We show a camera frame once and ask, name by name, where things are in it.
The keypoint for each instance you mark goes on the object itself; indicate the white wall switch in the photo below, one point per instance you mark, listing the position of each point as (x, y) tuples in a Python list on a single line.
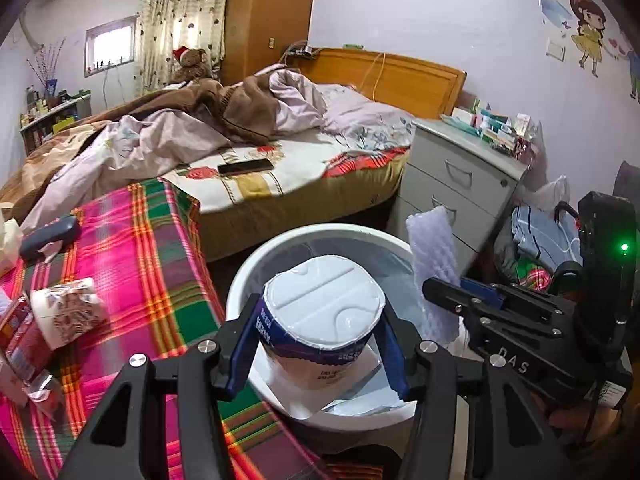
[(556, 50)]

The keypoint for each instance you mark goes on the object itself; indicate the white instant noodle cup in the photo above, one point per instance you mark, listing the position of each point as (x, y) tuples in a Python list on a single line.
[(320, 300)]

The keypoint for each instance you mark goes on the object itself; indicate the wooden wardrobe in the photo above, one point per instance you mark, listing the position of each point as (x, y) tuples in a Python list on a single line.
[(270, 15)]

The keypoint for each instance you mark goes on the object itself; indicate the white plastic waste bin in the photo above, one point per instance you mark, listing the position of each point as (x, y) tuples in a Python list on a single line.
[(325, 231)]

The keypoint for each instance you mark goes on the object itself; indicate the black smartphone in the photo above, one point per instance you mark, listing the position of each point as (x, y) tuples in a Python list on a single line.
[(245, 167)]

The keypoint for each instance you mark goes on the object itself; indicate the pink green plaid cloth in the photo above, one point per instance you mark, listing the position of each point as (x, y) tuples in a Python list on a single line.
[(135, 270)]

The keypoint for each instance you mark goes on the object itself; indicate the dark blue glasses case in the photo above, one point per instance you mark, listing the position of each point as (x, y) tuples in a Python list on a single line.
[(50, 235)]

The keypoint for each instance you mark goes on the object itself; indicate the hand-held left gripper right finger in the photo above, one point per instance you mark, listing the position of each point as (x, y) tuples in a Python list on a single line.
[(395, 357)]

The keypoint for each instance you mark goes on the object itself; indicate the white foam fruit net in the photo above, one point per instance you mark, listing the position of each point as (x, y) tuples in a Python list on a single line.
[(430, 250)]

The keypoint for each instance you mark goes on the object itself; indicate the pale floral duvet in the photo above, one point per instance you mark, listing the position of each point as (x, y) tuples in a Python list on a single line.
[(150, 145)]

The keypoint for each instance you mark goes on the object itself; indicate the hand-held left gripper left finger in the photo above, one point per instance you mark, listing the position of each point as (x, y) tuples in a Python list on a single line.
[(240, 352)]

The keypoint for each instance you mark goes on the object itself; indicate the wooden bed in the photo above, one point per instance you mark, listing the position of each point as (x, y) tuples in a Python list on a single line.
[(280, 182)]

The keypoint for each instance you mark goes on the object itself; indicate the power strip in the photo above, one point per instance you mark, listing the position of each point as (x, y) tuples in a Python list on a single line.
[(302, 51)]

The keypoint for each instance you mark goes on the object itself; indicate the grey drawer nightstand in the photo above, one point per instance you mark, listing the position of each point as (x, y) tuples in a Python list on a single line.
[(450, 195)]

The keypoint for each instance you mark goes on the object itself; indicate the vase with branches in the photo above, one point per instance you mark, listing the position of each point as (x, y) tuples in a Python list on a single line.
[(50, 80)]

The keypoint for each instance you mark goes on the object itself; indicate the blue striped clothing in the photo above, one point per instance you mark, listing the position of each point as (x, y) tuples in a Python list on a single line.
[(542, 232)]

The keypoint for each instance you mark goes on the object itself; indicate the pile of medicine boxes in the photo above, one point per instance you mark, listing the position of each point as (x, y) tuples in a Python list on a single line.
[(495, 130)]

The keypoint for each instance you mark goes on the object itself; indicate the heart patterned curtain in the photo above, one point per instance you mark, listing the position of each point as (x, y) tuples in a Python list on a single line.
[(180, 10)]

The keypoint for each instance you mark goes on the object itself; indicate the white crumpled paper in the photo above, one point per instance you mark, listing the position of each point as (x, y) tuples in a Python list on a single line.
[(52, 254)]

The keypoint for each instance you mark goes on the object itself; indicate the yellow tissue pack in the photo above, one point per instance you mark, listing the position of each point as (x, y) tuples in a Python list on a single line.
[(7, 245)]

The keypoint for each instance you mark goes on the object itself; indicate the patterned paper cup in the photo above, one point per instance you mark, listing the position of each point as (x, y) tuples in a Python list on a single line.
[(65, 310)]

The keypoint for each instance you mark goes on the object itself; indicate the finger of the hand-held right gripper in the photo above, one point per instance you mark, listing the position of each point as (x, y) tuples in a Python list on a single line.
[(482, 290), (450, 297)]

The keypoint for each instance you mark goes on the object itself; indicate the brown teddy bear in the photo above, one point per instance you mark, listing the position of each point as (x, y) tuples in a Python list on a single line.
[(192, 65)]

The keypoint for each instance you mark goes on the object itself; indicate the cartoon girl wall sticker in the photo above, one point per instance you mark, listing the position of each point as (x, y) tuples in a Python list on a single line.
[(589, 30)]

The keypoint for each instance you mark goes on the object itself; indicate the small shelf unit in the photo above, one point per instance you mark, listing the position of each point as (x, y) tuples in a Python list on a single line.
[(55, 125)]

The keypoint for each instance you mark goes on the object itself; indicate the row of bottles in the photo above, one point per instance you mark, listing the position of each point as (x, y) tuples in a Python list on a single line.
[(42, 105)]

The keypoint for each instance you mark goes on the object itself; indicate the white plastic bag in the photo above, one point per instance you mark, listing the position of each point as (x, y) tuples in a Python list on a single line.
[(552, 195)]

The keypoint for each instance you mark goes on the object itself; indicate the small window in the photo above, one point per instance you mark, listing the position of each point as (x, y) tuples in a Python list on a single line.
[(110, 45)]

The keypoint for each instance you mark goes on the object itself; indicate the brown blanket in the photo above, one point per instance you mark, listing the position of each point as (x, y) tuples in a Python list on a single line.
[(240, 105)]

